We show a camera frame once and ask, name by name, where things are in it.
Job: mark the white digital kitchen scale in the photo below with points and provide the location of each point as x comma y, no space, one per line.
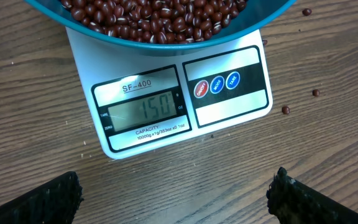
140,103

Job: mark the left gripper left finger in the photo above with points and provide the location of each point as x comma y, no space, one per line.
56,201

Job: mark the blue metal bowl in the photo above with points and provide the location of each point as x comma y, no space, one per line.
256,15

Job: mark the spilled red bean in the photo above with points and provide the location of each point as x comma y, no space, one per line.
307,12
285,110
315,92

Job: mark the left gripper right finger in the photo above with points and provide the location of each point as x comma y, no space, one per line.
295,203

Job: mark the red beans in bowl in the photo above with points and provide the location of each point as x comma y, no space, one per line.
156,21

